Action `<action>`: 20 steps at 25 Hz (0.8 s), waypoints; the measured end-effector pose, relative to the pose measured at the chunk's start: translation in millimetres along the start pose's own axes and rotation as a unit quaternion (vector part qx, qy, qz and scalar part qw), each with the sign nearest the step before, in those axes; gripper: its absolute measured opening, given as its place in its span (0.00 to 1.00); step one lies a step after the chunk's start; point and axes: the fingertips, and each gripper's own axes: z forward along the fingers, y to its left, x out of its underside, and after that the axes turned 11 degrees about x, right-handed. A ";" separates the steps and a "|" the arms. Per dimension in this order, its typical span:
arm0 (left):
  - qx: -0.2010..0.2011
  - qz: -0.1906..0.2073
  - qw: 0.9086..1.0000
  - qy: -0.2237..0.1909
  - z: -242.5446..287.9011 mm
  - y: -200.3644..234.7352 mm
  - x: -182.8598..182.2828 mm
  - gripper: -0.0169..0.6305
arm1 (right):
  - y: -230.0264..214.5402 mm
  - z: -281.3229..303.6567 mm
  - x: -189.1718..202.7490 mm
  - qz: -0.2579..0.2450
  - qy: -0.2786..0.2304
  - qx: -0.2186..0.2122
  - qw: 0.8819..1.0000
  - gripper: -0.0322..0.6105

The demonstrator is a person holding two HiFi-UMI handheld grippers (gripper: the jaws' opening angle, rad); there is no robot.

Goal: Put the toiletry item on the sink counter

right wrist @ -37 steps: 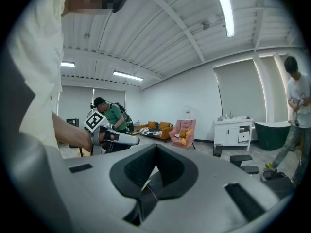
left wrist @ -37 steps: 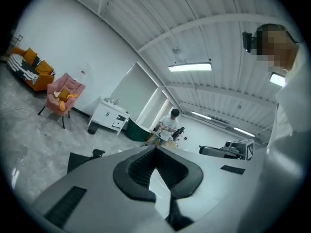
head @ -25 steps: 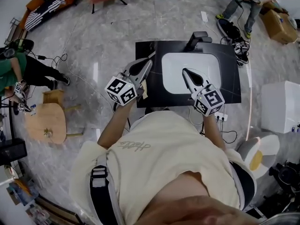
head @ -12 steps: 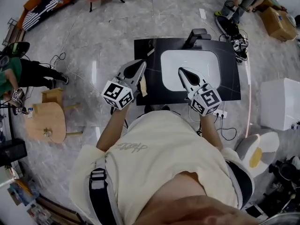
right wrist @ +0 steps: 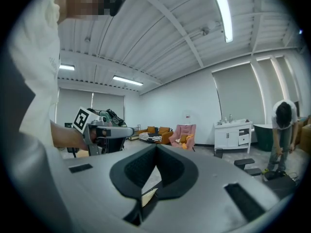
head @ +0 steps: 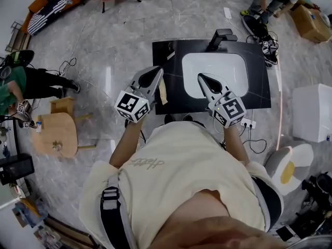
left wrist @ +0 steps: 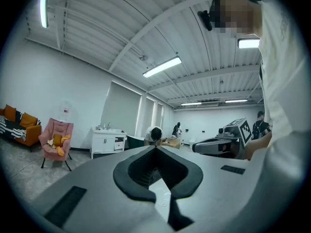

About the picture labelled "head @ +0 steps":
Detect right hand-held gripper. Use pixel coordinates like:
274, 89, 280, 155
197, 73, 247, 129

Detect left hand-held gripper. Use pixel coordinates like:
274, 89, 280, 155
114, 66, 165, 125

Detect person's left forearm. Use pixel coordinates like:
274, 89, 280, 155
108, 119, 143, 170

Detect person's right forearm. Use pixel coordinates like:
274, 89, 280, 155
222, 124, 251, 166

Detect white sink basin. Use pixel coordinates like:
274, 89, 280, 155
181, 52, 250, 100

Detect black vanity counter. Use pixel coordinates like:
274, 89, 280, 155
152, 39, 272, 115

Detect black faucet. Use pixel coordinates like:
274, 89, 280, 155
207, 29, 238, 52

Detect black oval board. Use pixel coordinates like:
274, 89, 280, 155
242, 14, 270, 40

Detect person's cream t-shirt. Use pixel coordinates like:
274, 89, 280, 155
79, 120, 285, 249

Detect small brown box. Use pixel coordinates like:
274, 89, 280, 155
49, 96, 76, 115

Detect white box cabinet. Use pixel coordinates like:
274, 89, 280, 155
292, 83, 332, 144

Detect round wooden table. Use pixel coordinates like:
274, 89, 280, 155
31, 112, 97, 158

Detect grey white armchair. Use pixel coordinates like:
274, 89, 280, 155
264, 141, 314, 197

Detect cardboard box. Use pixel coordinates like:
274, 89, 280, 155
289, 4, 332, 44

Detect black white striped blanket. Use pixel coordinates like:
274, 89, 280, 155
27, 0, 73, 36

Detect person's face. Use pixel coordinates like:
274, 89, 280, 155
147, 190, 299, 249

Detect black equipment pile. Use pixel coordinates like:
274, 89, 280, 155
295, 172, 332, 241

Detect black box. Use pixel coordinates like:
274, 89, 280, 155
0, 153, 35, 186

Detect black tablet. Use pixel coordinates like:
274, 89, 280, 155
275, 226, 295, 242

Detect clutter pile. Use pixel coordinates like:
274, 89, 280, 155
11, 198, 63, 249

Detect idle grippers with cables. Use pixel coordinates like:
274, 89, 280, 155
246, 31, 280, 68

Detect black power cable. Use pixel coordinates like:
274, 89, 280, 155
240, 124, 268, 155

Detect floor cable bundle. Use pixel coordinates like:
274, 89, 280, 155
53, 57, 78, 78

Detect black grey shoulder strap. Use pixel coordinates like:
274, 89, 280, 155
100, 174, 136, 249
253, 176, 284, 231

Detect black wire rack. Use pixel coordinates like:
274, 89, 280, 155
5, 21, 31, 53

